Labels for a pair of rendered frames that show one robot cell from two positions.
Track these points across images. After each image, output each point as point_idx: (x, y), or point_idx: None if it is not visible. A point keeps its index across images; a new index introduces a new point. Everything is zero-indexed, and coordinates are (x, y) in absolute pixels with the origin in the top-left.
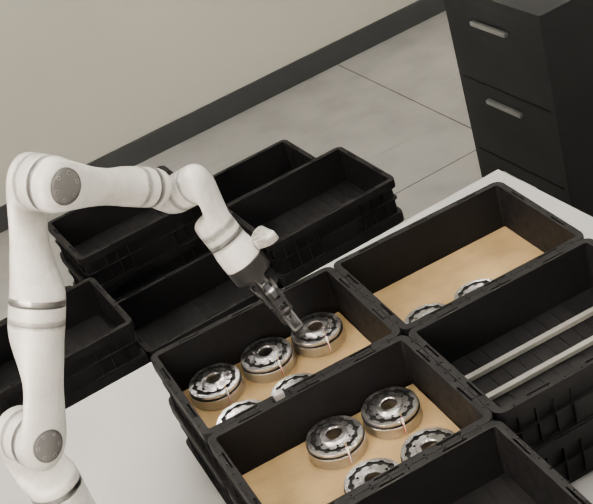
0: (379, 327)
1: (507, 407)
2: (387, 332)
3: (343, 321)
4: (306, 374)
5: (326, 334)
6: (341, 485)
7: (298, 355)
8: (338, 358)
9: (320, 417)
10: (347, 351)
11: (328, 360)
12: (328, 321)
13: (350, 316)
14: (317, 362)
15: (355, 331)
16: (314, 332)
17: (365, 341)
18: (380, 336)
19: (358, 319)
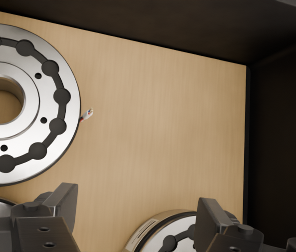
0: (246, 16)
1: None
2: (294, 22)
3: None
4: (163, 236)
5: (52, 98)
6: None
7: (5, 188)
8: (107, 121)
9: None
10: (102, 91)
11: (94, 143)
12: (6, 57)
13: (18, 0)
14: (77, 167)
15: (50, 29)
16: (28, 120)
17: (105, 41)
18: (214, 28)
19: (83, 5)
